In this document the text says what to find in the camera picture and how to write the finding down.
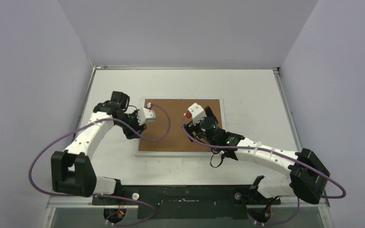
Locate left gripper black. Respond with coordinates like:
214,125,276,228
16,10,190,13
116,110,146,139

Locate white picture frame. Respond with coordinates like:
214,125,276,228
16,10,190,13
134,97,226,158

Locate white brown backing board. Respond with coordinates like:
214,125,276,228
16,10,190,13
138,98,224,155

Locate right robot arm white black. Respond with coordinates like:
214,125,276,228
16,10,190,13
181,103,330,204

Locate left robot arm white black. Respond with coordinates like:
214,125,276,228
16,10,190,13
51,91,155,205

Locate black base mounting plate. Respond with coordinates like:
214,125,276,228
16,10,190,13
92,185,281,219

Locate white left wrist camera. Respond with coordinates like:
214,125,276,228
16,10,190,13
137,102,156,125

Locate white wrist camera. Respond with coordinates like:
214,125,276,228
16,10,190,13
184,103,206,125
137,102,156,125

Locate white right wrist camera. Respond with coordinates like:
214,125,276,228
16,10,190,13
184,103,206,125

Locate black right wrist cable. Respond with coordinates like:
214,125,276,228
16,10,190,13
209,151,227,169

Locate aluminium front rail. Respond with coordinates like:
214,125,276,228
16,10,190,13
46,185,330,209

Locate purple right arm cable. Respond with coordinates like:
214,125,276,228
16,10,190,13
180,114,347,227

